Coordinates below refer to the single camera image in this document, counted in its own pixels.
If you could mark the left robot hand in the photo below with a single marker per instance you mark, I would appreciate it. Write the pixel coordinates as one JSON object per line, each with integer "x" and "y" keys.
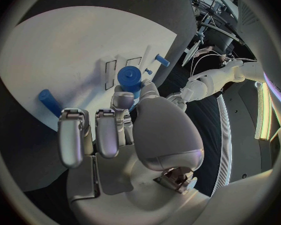
{"x": 178, "y": 99}

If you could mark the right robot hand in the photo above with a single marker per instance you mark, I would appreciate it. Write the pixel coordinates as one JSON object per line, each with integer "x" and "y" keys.
{"x": 164, "y": 131}

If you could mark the blue short cylinder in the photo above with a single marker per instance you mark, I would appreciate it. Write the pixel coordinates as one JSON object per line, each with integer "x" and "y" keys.
{"x": 129, "y": 78}

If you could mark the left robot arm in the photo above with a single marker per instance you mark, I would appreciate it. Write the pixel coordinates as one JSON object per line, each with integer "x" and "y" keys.
{"x": 213, "y": 78}

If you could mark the white task board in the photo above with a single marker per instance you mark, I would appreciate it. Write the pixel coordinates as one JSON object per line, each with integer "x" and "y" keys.
{"x": 67, "y": 50}

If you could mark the small blue peg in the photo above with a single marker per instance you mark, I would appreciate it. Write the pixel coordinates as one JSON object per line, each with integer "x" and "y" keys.
{"x": 149, "y": 71}

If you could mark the monitor screen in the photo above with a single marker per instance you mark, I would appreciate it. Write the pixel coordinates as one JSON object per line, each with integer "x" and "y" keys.
{"x": 190, "y": 53}

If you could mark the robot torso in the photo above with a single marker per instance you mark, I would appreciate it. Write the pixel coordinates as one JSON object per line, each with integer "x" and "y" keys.
{"x": 246, "y": 144}

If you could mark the glowing light bar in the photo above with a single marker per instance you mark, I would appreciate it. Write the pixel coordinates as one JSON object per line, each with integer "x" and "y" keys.
{"x": 263, "y": 112}

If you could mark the workshop equipment rack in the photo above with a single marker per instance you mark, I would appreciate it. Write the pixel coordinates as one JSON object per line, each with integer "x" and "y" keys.
{"x": 213, "y": 9}

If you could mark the blue long cylinder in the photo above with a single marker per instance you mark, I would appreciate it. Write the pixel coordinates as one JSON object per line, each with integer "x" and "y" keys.
{"x": 49, "y": 102}

